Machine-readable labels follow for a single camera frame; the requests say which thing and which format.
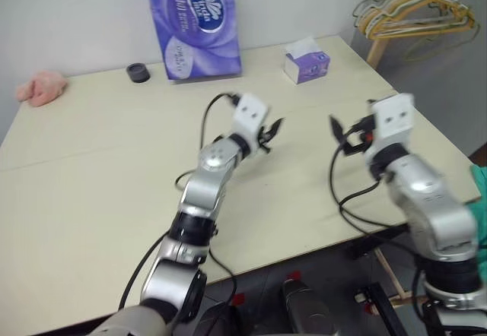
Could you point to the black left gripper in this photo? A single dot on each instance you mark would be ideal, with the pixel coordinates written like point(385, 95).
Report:
point(265, 138)

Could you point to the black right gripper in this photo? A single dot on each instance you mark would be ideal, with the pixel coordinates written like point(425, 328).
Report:
point(361, 138)

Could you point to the green shorts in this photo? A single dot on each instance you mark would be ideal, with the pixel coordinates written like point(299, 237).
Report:
point(480, 199)

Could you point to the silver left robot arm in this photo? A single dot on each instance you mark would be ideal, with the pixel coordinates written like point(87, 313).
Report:
point(209, 184)

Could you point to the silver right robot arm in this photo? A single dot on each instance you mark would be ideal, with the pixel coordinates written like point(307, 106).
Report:
point(430, 199)

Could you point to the small purple tissue box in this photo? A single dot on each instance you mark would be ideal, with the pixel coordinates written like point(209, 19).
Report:
point(310, 64)

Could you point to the hangers on wooden rack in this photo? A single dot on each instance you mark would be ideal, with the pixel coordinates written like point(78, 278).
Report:
point(384, 28)

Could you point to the purple tissue multipack bag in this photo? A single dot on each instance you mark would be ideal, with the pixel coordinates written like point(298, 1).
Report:
point(198, 32)

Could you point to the black round cap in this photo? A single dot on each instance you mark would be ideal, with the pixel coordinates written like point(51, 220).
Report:
point(138, 73)

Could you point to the wooden table leg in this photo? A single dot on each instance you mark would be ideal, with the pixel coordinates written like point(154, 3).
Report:
point(392, 279)

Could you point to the large dark rounded shape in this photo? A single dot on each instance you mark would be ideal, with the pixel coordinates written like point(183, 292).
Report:
point(306, 309)

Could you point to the pink plush toy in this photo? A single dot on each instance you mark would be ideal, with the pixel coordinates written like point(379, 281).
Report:
point(42, 89)

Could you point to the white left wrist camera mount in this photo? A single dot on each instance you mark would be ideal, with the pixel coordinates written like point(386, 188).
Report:
point(249, 117)

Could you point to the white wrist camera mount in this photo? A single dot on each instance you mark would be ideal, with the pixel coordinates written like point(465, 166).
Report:
point(249, 117)
point(393, 117)

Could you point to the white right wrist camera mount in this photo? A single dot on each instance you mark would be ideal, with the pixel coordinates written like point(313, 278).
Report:
point(393, 117)

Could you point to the black table frame bar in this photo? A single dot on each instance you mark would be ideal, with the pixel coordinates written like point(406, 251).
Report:
point(376, 241)

